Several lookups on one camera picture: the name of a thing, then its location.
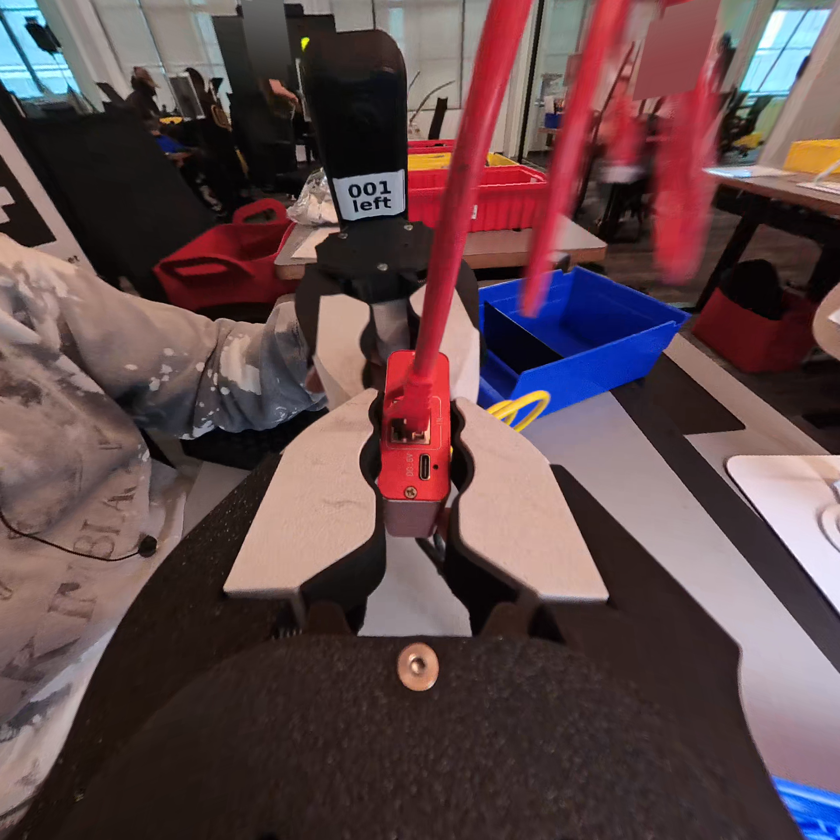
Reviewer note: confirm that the yellow plastic bin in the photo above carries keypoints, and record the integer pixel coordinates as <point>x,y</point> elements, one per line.
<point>814,157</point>

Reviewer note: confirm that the person's grey patterned sweatshirt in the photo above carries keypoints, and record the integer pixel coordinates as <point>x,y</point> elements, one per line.
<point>59,459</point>

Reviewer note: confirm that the red plastic crate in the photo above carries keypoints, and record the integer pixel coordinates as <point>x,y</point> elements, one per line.
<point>485,197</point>

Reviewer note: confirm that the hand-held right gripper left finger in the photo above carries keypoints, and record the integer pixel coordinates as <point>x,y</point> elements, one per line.
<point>315,512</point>

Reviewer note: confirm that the blue plastic bin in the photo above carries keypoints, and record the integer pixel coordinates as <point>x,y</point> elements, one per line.
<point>814,814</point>
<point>610,348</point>

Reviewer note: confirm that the wooden table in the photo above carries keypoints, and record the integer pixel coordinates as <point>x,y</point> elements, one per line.
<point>774,187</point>
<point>525,246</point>

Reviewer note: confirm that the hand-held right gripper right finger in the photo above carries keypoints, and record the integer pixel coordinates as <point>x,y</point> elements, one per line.
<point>525,518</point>

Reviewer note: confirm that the red felt basket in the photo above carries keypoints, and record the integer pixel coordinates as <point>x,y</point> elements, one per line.
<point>216,275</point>

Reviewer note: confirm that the yellow plastic crate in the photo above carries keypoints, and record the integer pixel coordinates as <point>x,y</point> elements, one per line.
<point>446,161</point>

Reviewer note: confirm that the red ethernet splitter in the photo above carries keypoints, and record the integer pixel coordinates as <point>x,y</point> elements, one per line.
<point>413,459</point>

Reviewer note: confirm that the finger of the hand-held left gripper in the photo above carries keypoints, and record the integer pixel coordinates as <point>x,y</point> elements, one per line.
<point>464,354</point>
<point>341,341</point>

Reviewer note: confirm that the black partition panel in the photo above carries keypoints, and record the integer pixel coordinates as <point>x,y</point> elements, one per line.
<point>111,197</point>

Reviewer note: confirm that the black clip microphone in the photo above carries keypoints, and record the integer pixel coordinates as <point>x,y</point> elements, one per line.
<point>148,545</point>

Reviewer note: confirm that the clear plastic bag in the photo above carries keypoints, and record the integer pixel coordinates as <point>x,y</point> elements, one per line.
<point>315,200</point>

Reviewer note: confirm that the person's left hand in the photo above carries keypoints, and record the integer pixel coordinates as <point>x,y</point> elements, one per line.
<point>315,380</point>

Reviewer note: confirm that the red crate holding black bag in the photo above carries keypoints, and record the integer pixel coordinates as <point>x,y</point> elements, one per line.
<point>754,328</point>

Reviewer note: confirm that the white stand base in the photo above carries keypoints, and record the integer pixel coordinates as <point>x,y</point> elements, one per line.
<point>774,499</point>

